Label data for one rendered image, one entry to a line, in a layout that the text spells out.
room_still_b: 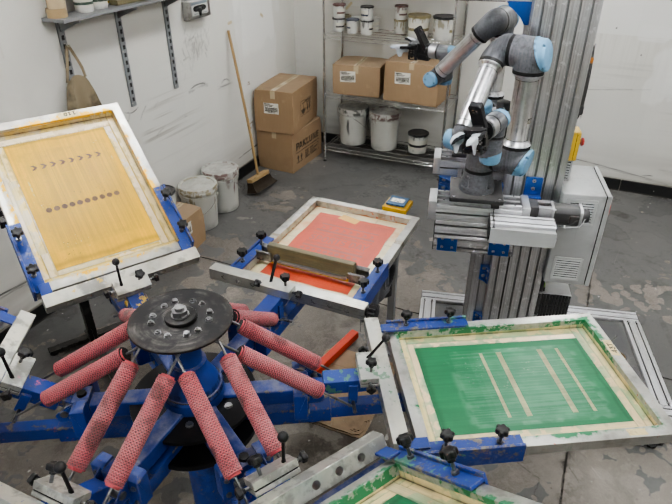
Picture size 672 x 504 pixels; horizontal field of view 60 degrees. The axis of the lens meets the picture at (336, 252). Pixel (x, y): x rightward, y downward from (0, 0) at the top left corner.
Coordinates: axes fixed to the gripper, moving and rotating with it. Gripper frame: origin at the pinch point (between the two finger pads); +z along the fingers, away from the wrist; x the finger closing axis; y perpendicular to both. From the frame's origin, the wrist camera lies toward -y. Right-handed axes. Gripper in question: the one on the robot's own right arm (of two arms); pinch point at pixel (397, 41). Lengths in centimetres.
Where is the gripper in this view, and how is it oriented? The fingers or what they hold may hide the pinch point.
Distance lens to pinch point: 331.4
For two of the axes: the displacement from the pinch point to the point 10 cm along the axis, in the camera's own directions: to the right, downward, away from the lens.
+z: -8.0, -3.1, 5.1
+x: 5.9, -5.3, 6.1
